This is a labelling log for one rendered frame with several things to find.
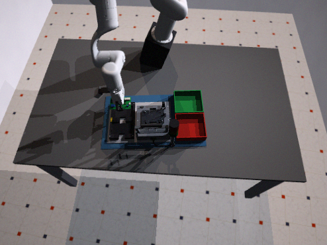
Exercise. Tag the red open-top bin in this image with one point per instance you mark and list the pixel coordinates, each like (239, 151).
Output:
(191, 126)

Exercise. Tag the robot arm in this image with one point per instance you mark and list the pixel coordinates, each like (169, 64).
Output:
(111, 62)

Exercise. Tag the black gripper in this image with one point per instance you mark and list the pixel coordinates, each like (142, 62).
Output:
(118, 99)

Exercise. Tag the green circuit board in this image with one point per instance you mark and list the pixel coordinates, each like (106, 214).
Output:
(126, 105)

